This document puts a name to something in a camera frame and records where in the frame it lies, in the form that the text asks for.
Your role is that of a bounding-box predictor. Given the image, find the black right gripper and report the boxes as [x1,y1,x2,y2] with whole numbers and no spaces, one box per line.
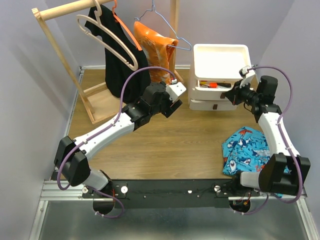
[223,79,260,106]

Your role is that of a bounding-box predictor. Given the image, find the black orange highlighter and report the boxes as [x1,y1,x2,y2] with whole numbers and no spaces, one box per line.
[209,82,232,88]

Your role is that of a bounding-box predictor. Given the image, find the white three-drawer organizer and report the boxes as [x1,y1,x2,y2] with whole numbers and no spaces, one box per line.
[187,43,251,111]

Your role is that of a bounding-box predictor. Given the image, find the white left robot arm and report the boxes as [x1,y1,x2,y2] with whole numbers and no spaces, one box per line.
[54,82,186,198]

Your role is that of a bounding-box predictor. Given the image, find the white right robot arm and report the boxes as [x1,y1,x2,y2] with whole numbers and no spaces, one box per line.
[224,75,311,198]

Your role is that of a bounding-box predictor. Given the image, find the orange tie-dye garment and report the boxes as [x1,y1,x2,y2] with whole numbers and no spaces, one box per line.
[133,21,179,69]

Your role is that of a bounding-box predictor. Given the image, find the blue shark print cloth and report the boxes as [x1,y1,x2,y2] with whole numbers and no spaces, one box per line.
[221,126,292,198]

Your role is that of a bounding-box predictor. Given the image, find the orange plastic hanger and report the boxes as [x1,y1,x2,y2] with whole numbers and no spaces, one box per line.
[111,0,142,51]

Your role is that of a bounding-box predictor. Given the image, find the wooden clothes rack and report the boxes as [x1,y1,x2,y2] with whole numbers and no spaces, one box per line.
[31,0,186,125]

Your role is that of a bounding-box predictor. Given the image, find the beige wooden hanger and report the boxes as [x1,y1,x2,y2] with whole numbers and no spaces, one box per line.
[76,0,139,72]

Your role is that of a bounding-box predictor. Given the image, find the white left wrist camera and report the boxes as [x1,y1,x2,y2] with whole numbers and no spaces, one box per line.
[165,82,187,102]

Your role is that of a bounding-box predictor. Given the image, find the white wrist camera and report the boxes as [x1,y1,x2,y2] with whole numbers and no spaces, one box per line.
[239,65,256,88]
[165,82,187,102]

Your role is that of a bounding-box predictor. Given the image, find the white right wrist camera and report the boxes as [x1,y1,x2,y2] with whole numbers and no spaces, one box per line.
[239,65,256,88]

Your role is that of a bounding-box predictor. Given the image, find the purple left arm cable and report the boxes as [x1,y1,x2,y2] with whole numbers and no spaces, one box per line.
[56,66,177,219]

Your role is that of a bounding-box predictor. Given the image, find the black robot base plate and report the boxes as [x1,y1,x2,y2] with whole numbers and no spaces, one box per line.
[82,178,261,213]

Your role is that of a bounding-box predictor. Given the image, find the blue wire hanger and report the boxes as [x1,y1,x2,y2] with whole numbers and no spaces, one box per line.
[134,0,193,52]

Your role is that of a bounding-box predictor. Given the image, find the aluminium frame rail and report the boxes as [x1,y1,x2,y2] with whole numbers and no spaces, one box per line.
[30,180,319,240]

